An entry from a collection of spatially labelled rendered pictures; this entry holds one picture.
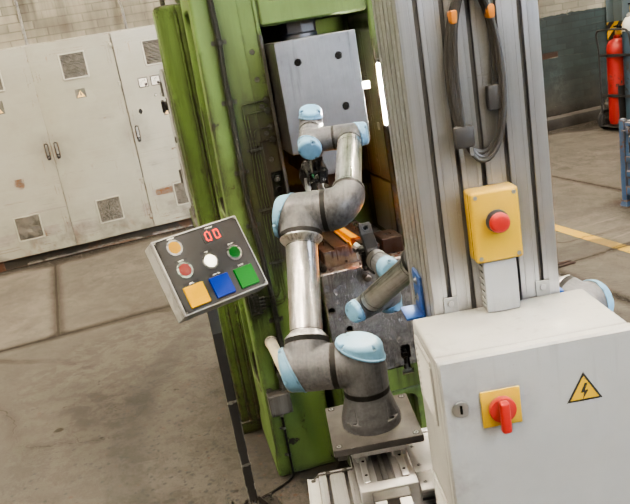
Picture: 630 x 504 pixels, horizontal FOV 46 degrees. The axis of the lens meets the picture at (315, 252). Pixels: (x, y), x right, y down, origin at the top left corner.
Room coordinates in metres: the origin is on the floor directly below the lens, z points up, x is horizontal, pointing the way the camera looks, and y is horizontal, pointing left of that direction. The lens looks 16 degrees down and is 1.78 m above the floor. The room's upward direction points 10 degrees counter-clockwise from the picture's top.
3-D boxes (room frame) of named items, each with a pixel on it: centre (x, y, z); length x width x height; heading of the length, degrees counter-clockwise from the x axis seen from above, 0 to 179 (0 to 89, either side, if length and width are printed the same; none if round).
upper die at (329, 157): (2.94, -0.09, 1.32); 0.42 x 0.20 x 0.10; 11
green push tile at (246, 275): (2.50, 0.25, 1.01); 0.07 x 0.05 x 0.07; 126
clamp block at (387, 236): (2.83, -0.29, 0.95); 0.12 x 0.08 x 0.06; 11
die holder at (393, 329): (2.96, -0.14, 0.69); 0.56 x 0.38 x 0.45; 11
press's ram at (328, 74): (2.95, -0.13, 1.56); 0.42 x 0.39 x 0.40; 11
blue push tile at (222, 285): (2.45, 0.33, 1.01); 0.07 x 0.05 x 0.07; 126
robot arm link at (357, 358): (1.71, -0.06, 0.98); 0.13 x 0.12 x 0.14; 80
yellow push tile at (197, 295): (2.39, 0.42, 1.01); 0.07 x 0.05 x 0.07; 126
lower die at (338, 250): (2.94, -0.09, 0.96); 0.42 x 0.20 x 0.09; 11
